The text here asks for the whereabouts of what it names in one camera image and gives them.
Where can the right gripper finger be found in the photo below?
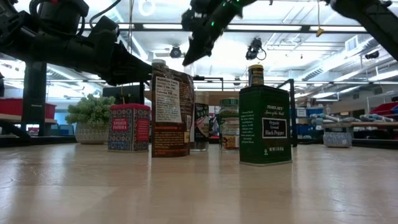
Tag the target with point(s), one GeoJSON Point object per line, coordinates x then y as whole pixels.
{"type": "Point", "coordinates": [199, 49]}

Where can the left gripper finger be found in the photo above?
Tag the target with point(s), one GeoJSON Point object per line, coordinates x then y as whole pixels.
{"type": "Point", "coordinates": [130, 68]}

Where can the red smoked paprika tin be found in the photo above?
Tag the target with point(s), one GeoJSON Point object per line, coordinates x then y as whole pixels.
{"type": "Point", "coordinates": [129, 130]}

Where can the yellow-lid spice jar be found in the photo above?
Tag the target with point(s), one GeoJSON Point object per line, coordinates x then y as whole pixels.
{"type": "Point", "coordinates": [256, 76]}

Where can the green-lid glass spice jar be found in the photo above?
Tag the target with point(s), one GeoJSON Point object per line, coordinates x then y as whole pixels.
{"type": "Point", "coordinates": [228, 109]}

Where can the brown orange spice pouch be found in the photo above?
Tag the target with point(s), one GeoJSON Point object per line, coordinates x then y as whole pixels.
{"type": "Point", "coordinates": [171, 124]}

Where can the black-label jar tan lid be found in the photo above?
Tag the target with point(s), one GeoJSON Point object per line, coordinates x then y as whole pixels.
{"type": "Point", "coordinates": [201, 124]}

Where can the tiny glass spice jar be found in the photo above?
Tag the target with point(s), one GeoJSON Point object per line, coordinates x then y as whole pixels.
{"type": "Point", "coordinates": [231, 140]}

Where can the small black box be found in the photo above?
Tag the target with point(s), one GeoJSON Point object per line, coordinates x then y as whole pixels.
{"type": "Point", "coordinates": [264, 124]}

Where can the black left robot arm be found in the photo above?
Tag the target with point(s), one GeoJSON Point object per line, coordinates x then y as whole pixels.
{"type": "Point", "coordinates": [34, 99]}

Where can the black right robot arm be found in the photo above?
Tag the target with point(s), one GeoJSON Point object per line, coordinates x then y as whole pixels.
{"type": "Point", "coordinates": [373, 21]}

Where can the shelf with blue bins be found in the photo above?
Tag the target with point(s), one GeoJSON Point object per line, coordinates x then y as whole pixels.
{"type": "Point", "coordinates": [311, 112]}

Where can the black monitor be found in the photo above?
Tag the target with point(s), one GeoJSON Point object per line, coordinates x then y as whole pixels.
{"type": "Point", "coordinates": [124, 93]}

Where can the green potted succulent plant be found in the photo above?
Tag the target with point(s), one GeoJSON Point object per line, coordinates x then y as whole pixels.
{"type": "Point", "coordinates": [90, 118]}

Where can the red storage bin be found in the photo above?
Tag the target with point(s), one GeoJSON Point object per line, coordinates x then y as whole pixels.
{"type": "Point", "coordinates": [9, 107]}

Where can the yellow hanging tag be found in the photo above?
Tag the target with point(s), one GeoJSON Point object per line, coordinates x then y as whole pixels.
{"type": "Point", "coordinates": [319, 31]}

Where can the small patterned round tin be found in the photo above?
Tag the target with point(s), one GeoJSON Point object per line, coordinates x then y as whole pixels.
{"type": "Point", "coordinates": [337, 139]}

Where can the wooden workbench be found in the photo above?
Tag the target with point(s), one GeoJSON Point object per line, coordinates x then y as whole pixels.
{"type": "Point", "coordinates": [373, 124]}

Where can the black hanging camera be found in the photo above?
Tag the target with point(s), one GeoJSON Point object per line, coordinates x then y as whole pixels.
{"type": "Point", "coordinates": [254, 48]}
{"type": "Point", "coordinates": [175, 52]}

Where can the black overhead frame bar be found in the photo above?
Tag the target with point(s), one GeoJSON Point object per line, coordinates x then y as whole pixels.
{"type": "Point", "coordinates": [306, 28]}

